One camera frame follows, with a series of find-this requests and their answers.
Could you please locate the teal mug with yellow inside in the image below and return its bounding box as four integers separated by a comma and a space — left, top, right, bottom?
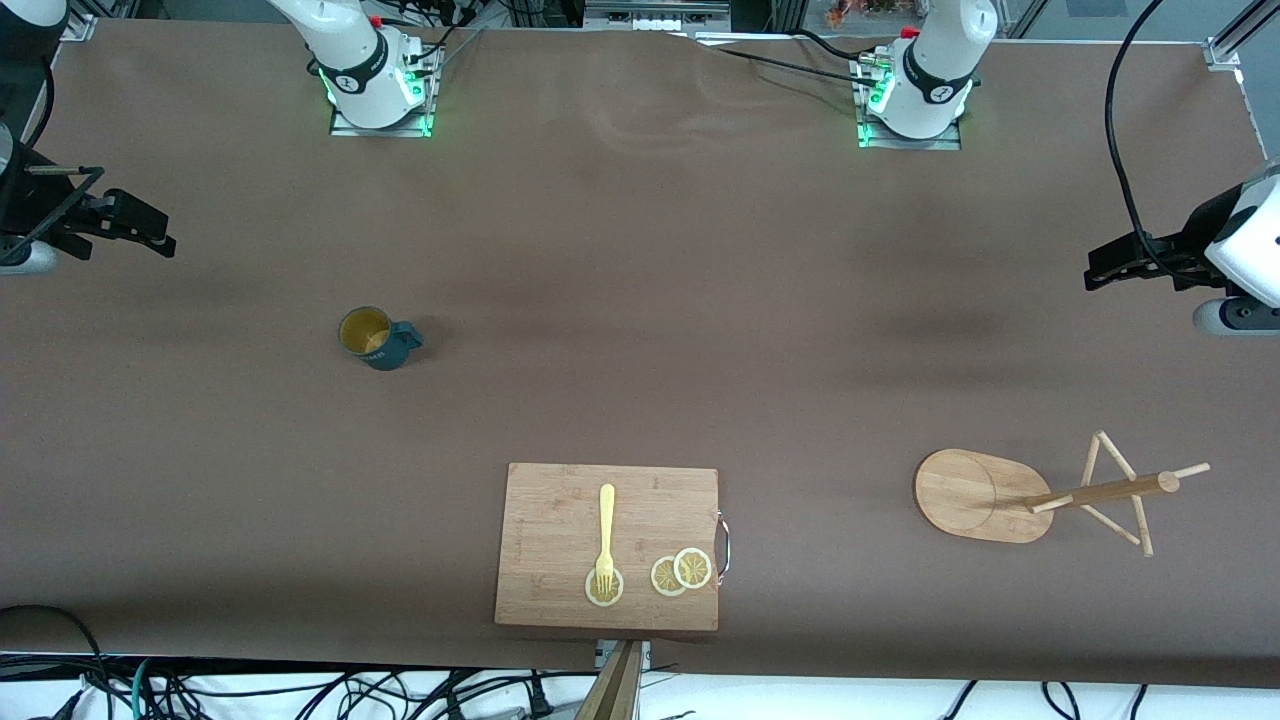
338, 306, 425, 372

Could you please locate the wooden cup rack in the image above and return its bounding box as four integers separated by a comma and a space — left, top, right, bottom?
914, 430, 1211, 558

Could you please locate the brown table cover sheet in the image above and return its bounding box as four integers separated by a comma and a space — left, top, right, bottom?
0, 18, 1280, 691

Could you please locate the bamboo cutting board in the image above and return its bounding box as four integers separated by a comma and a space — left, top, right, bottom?
494, 462, 732, 632

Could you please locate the white power strip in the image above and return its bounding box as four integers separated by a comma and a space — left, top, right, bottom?
585, 0, 733, 33

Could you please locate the yellow plastic fork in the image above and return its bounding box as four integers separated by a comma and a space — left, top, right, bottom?
594, 484, 617, 597

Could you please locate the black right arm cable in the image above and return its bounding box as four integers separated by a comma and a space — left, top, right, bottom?
0, 60, 107, 266

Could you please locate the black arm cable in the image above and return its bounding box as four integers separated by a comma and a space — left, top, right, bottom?
0, 60, 107, 266
1104, 0, 1201, 283

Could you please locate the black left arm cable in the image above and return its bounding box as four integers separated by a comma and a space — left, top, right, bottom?
1104, 0, 1201, 283

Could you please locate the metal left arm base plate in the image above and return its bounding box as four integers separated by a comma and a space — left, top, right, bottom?
857, 50, 963, 151

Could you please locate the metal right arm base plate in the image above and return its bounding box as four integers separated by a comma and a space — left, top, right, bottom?
329, 45, 435, 138

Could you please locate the black cable on table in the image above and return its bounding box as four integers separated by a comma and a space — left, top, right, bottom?
712, 30, 891, 86

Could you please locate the black looped floor cable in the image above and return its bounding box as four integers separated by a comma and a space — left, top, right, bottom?
0, 604, 106, 720

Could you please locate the wooden post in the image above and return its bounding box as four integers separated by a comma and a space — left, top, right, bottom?
575, 640, 644, 720

